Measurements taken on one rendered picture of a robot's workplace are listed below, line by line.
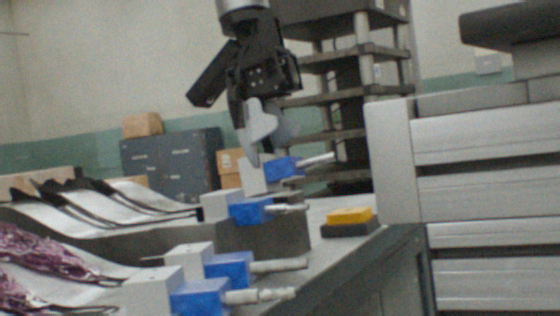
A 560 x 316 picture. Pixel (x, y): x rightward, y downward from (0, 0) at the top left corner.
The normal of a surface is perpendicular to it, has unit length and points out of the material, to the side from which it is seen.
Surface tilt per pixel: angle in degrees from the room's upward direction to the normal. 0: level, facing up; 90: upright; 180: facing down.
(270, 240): 90
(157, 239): 90
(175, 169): 90
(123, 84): 90
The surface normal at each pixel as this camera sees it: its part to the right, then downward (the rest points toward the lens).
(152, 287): -0.14, 0.07
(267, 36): -0.44, -0.03
